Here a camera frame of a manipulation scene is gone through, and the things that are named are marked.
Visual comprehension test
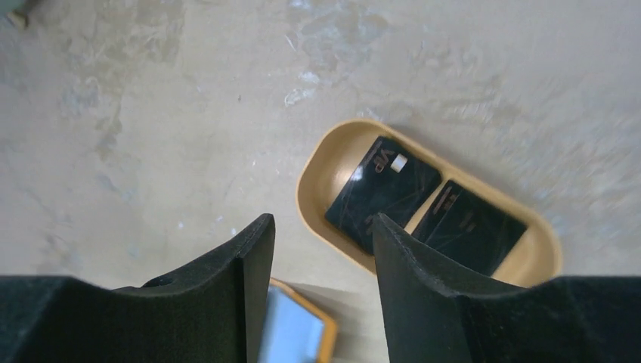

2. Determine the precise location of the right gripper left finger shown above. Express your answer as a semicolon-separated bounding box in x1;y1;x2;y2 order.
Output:
1;213;275;362

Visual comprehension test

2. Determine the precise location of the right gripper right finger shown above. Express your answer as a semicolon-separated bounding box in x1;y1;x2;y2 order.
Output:
373;215;640;362

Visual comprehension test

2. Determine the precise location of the orange oval tray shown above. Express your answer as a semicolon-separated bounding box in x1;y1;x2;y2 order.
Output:
296;119;563;287

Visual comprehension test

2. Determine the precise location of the loose black credit card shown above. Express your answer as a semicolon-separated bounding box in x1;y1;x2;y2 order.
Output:
412;180;527;276

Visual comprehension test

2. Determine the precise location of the black card stack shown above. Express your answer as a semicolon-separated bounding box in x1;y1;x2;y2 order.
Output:
325;136;442;255

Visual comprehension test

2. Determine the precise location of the white round mini drawer chest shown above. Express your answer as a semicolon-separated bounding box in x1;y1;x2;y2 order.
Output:
1;0;38;30

